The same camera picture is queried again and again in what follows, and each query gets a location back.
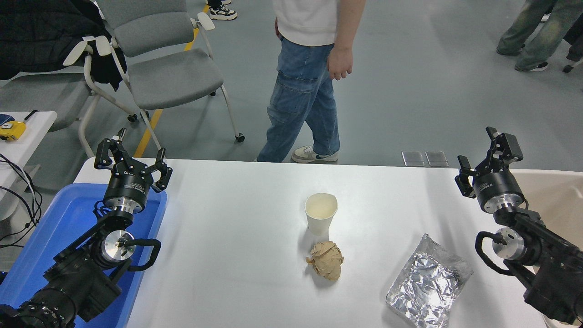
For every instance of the white paper cup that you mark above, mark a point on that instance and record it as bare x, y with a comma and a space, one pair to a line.
320, 221

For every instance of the black chair caster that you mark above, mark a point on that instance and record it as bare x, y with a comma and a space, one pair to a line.
568, 69

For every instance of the clear floor plate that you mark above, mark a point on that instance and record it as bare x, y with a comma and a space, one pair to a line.
437, 159
413, 159

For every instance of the person's right hand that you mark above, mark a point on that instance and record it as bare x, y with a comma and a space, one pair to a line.
340, 63

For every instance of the crumpled tan paper ball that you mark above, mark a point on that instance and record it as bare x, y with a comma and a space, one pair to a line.
326, 262

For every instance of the person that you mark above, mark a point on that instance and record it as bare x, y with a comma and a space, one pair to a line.
537, 32
223, 11
576, 36
300, 91

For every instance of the large pale bin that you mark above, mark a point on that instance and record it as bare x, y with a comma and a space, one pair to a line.
558, 196

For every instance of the grey chair white frame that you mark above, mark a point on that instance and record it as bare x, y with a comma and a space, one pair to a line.
175, 75
41, 95

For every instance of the blue plastic tray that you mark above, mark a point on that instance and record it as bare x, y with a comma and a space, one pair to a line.
59, 218

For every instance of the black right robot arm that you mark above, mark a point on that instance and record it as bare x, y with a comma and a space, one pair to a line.
553, 273

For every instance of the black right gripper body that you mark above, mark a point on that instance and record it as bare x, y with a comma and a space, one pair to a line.
497, 186

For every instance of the small white side table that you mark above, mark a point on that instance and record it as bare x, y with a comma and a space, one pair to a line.
27, 146

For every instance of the black jacket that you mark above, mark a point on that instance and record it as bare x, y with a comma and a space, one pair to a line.
32, 32

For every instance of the dark blue small object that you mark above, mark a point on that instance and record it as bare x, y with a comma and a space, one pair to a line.
5, 119

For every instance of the yellow tape measure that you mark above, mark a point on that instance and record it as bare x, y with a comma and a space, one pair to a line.
11, 131

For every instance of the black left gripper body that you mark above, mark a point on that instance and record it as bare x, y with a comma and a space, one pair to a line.
127, 187

